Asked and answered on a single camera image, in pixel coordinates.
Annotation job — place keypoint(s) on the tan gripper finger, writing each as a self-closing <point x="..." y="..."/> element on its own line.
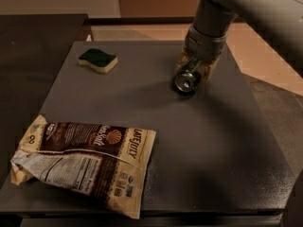
<point x="208" y="68"/>
<point x="184" y="57"/>

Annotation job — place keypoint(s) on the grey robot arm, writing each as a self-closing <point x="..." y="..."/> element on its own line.
<point x="278" y="22"/>

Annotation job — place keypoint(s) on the green soda can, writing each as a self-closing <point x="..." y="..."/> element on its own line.
<point x="188" y="76"/>

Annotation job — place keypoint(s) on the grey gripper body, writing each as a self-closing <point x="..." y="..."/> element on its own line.
<point x="204" y="44"/>

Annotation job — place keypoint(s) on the green and yellow sponge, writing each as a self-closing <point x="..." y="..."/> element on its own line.
<point x="98" y="60"/>

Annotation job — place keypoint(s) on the brown chips bag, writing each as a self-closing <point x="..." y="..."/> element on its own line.
<point x="104" y="162"/>

